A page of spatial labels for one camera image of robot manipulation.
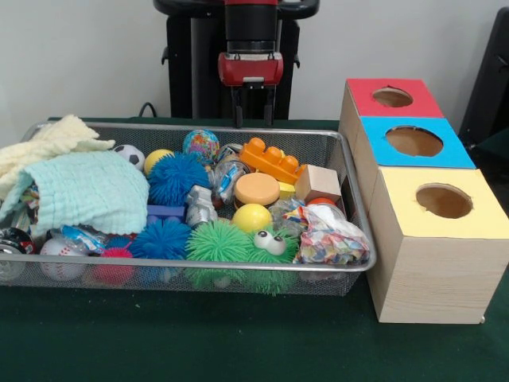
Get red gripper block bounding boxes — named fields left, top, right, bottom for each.
left=218, top=52, right=285, bottom=129

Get mint green muslin cloth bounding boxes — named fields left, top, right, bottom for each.
left=0, top=151, right=150, bottom=238

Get cream yellow muslin cloth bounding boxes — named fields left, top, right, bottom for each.
left=0, top=115, right=117, bottom=200

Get shallow clear mesh bin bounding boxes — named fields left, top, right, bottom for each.
left=0, top=121, right=376, bottom=297

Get wooden box with three holes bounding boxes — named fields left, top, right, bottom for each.
left=339, top=77, right=509, bottom=325

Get orange toy building blocks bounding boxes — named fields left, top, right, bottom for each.
left=239, top=137, right=308, bottom=185

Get blue globe ball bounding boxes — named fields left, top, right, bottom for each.
left=183, top=130, right=221, bottom=165

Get round orange disc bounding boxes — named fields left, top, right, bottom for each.
left=234, top=172, right=281, bottom=209

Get small wooden cube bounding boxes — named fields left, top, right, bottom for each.
left=294, top=165, right=343, bottom=206

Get blue spiky ball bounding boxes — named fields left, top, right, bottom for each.
left=129, top=219, right=192, bottom=261
left=148, top=151, right=212, bottom=208

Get green spiky ball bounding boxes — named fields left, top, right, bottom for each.
left=185, top=220, right=252, bottom=266

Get green furry googly-eyed toy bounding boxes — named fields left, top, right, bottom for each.
left=243, top=227, right=300, bottom=296

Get colourful printed packet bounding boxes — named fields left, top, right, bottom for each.
left=294, top=203, right=372, bottom=266

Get black upright panel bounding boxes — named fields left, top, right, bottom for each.
left=460, top=8, right=509, bottom=150

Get dark green table cloth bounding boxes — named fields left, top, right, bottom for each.
left=0, top=118, right=509, bottom=382

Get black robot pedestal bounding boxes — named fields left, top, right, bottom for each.
left=153, top=0, right=321, bottom=120

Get black cable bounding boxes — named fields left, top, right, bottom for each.
left=138, top=101, right=159, bottom=120

